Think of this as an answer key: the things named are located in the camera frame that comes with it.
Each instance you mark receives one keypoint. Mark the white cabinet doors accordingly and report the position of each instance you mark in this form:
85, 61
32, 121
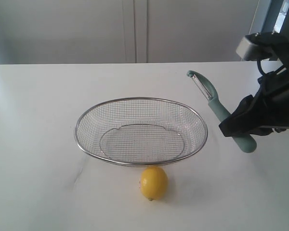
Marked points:
125, 31

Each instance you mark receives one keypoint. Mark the teal handled peeler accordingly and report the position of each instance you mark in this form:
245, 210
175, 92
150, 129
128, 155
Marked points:
245, 142

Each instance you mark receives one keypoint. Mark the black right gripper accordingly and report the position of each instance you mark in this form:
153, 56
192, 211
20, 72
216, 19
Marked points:
268, 110

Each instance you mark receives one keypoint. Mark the yellow lemon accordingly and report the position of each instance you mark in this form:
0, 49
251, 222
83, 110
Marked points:
153, 183

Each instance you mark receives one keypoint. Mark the oval steel mesh basket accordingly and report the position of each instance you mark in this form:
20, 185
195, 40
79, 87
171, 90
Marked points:
140, 131

